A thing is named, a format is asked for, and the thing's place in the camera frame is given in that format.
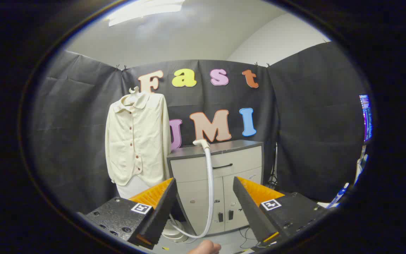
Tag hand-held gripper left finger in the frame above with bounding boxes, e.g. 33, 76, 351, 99
77, 177, 178, 250

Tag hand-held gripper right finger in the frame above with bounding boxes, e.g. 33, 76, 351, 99
232, 176, 331, 246

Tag white garment steamer base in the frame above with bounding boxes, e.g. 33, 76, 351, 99
162, 219, 190, 244

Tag white garment steamer head with hose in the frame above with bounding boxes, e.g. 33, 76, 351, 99
169, 139, 215, 239

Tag cream button-up shirt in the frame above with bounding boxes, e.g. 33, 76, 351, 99
105, 92, 171, 187

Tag grey cabinet with dark top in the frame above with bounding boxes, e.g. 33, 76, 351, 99
167, 140, 264, 236

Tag black tripod stand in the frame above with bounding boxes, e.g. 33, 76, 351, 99
267, 143, 279, 188

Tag white board panel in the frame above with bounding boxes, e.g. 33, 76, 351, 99
116, 175, 151, 200

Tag blue and white pole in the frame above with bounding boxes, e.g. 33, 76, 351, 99
326, 182, 350, 209

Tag computer monitor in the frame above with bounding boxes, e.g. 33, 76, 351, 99
359, 93, 373, 144

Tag ceiling light panel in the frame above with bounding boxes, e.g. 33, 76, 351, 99
107, 0, 186, 27

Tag floor cables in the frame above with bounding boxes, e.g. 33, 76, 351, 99
239, 227, 260, 249

